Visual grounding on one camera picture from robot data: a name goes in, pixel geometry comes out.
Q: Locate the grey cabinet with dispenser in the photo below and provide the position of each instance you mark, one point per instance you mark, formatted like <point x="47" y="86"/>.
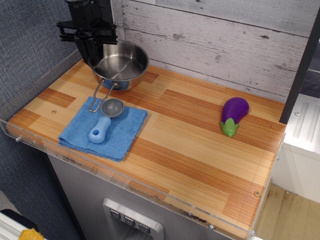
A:
<point x="106" y="211"/>

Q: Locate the yellow object bottom left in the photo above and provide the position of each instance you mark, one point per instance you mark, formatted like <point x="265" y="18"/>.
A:
<point x="30" y="234"/>

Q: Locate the clear acrylic table guard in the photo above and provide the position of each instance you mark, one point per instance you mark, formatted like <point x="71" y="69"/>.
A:
<point x="180" y="158"/>

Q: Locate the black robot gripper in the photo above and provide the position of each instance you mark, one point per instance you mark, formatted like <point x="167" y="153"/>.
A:
<point x="84" y="29"/>

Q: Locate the black upright post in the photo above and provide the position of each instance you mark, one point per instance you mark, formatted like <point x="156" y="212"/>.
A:
<point x="303" y="67"/>
<point x="108" y="22"/>

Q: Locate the blue grey toy scoop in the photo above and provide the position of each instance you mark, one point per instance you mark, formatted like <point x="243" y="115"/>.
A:
<point x="111" y="109"/>

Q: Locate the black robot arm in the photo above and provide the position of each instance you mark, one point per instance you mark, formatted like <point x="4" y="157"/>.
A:
<point x="90" y="28"/>

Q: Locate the white side counter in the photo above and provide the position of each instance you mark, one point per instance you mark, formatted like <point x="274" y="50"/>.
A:
<point x="297" y="166"/>

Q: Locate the purple toy eggplant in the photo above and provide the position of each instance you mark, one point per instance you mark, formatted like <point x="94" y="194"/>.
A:
<point x="232" y="113"/>

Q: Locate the black left upright post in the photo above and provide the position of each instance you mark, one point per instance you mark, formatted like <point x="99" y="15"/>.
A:
<point x="108" y="22"/>

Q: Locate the black right upright post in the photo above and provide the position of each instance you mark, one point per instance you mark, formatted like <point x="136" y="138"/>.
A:
<point x="303" y="67"/>

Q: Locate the blue folded rag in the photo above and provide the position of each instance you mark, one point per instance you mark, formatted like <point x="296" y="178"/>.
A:
<point x="119" y="136"/>

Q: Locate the silver steel pan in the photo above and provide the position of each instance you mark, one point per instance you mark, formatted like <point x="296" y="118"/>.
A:
<point x="119" y="67"/>

